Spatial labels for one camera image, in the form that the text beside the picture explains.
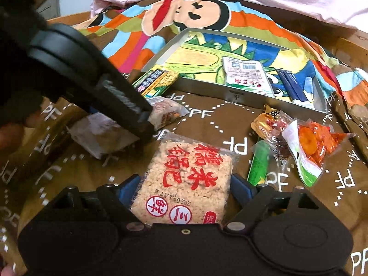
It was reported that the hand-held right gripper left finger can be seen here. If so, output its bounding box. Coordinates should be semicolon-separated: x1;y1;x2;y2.
50;174;150;233

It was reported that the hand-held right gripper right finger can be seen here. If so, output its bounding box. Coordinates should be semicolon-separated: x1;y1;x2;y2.
224;174;319;233

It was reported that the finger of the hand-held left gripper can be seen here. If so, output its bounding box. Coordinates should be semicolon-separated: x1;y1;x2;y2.
86;78;156;144

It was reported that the green stick packet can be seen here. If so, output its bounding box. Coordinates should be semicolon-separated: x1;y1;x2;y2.
247;139;272;186

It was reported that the green and yellow snack packet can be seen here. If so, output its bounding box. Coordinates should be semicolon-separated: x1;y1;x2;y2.
132;69;180;98

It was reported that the white translucent snack packet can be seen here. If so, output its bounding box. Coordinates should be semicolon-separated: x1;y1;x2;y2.
69;112;138;160

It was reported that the clear packet with brown snack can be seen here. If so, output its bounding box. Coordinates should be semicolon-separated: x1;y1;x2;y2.
147;96;190;130

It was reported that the rice cracker packet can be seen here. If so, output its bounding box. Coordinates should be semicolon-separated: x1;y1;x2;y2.
130;131;241;225

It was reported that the clear packet with dark meat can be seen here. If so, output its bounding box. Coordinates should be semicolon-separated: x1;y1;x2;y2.
263;105;296;161

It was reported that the orange snack packet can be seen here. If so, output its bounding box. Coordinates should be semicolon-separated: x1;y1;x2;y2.
282;120;357;187

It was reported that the grey tray with colourful print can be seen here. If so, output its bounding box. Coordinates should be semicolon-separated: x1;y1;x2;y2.
142;28;328;113

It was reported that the person's left hand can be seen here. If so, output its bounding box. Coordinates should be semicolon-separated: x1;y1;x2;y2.
0;122;28;153

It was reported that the gold snack packet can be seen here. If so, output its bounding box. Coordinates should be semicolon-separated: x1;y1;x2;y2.
251;113;276;138

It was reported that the printed blanket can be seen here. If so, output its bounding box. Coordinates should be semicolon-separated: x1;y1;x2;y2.
0;0;368;276

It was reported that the white packet with red print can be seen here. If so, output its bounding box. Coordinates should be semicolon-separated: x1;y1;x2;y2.
222;56;275;98

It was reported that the dark blue stick packet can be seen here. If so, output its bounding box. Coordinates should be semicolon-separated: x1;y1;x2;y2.
276;68;302;102

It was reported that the wooden bed frame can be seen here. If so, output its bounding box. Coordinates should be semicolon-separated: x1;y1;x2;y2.
331;29;368;72

